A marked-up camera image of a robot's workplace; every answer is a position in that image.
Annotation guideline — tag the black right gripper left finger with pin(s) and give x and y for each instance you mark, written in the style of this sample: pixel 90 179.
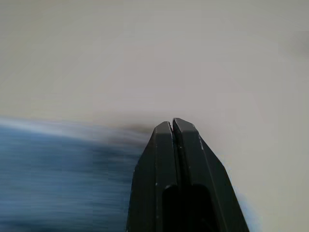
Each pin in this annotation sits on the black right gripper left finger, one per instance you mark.
pixel 154 169

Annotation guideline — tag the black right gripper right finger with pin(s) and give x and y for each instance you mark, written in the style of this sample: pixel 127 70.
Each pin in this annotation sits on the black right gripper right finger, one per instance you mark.
pixel 205 169

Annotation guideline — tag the blue towel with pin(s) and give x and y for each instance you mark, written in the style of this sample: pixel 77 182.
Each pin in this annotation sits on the blue towel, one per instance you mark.
pixel 60 174

